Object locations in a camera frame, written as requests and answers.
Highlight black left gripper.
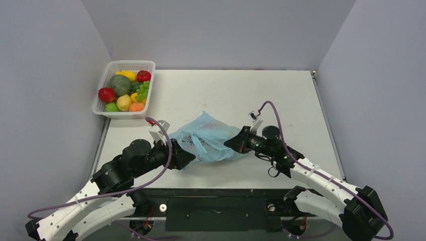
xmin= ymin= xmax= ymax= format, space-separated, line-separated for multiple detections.
xmin=133 ymin=136 xmax=195 ymax=178

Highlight light blue printed plastic bag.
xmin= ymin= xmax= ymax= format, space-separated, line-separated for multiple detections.
xmin=169 ymin=111 xmax=243 ymax=163

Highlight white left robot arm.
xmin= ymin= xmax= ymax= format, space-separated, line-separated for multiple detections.
xmin=25 ymin=139 xmax=195 ymax=240

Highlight orange fake peach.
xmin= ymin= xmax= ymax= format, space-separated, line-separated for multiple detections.
xmin=129 ymin=102 xmax=145 ymax=112

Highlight green fake grapes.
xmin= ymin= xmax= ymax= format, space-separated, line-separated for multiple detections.
xmin=135 ymin=81 xmax=150 ymax=102

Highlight yellow fake lemon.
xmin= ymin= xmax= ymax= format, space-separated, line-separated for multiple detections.
xmin=116 ymin=94 xmax=133 ymax=111

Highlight dark green fake avocado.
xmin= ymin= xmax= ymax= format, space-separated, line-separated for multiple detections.
xmin=132 ymin=82 xmax=143 ymax=92

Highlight green fake lime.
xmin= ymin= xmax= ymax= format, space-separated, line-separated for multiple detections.
xmin=104 ymin=102 xmax=120 ymax=112

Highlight red fake tomato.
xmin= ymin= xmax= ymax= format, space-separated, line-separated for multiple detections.
xmin=137 ymin=70 xmax=152 ymax=83

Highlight green fake melon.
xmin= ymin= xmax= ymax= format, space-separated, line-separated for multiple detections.
xmin=107 ymin=75 xmax=132 ymax=97

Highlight red fake apple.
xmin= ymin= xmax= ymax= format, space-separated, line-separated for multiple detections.
xmin=97 ymin=87 xmax=116 ymax=103

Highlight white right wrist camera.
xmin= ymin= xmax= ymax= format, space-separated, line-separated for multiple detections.
xmin=248 ymin=111 xmax=263 ymax=132

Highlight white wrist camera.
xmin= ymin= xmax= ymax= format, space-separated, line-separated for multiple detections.
xmin=147 ymin=120 xmax=170 ymax=144
xmin=248 ymin=111 xmax=263 ymax=132

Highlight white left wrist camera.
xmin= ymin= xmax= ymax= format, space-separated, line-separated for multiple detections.
xmin=147 ymin=120 xmax=170 ymax=144

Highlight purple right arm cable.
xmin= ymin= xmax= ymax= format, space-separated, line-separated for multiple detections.
xmin=258 ymin=100 xmax=394 ymax=241

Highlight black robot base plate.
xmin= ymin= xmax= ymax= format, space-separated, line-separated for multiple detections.
xmin=110 ymin=186 xmax=317 ymax=233

